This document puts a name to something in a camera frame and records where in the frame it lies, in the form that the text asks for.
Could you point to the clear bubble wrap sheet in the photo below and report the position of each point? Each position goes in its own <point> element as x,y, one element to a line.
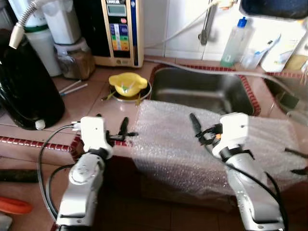
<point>178,149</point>

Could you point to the orange object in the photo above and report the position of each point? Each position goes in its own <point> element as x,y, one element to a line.
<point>14,205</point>

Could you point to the white plastic bottle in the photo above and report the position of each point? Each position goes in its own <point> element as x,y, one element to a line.
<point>281,55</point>

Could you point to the small steel sink basin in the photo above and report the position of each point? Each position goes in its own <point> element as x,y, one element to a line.
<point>288,94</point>

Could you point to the stainless steel sink basin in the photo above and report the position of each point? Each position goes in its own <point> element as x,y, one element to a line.
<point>202,89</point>

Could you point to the yellow sponge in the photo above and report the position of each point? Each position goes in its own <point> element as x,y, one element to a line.
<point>296,62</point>

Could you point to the yellow plastic bowl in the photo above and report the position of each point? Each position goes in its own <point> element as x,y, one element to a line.
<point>127,81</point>

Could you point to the small white knob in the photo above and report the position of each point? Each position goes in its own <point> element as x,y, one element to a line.
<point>40,124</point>

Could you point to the white canister with green band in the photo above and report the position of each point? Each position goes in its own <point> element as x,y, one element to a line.
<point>45,53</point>

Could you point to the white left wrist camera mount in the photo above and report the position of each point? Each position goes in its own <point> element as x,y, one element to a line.
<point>94,132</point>

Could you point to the plain white canister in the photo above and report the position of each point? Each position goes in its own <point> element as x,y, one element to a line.
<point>62,21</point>

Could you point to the beige water ionizer machine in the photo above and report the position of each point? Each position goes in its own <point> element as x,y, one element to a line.
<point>120,33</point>

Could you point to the thin white stick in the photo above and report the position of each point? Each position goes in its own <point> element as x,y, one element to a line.
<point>74,90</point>
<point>70,86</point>

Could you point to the dark hanging pan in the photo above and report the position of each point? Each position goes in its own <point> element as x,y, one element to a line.
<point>274,7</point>

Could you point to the beige faucet diverter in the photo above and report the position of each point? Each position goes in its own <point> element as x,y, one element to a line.
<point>228,4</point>

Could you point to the metal faucet pipe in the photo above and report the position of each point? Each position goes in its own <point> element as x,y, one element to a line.
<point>207,24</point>

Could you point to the black round appliance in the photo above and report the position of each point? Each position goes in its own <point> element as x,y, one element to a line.
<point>26,86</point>

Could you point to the clear bottle with blue cap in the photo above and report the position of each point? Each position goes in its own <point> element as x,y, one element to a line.
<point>236,43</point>

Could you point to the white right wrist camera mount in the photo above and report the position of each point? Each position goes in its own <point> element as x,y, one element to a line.
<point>233,130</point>

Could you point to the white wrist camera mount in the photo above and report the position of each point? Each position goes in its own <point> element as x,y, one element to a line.
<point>233,130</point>
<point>94,132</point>

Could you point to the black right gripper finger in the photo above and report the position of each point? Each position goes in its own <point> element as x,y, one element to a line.
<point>196,125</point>

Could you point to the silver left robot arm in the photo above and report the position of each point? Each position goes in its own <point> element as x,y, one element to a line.
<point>79,192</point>

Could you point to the clear jar with brown contents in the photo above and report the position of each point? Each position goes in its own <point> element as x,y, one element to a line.
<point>74,62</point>

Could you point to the stainless steel bowl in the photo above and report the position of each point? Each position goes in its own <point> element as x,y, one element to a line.
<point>144,94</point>

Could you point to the dark green object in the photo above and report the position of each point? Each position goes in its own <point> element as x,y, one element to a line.
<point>17,175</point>

